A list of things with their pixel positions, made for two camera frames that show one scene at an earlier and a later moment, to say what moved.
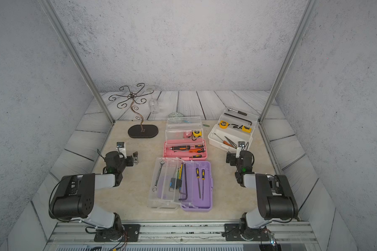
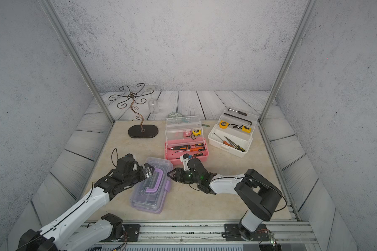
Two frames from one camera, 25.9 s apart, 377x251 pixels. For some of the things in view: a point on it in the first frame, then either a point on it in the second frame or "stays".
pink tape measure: [187, 134] stays
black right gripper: [233, 156] -> [178, 172]
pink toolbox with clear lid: [184, 138] stays
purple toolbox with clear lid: [186, 185] -> [151, 194]
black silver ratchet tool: [239, 112] stays
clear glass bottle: [154, 106] stays
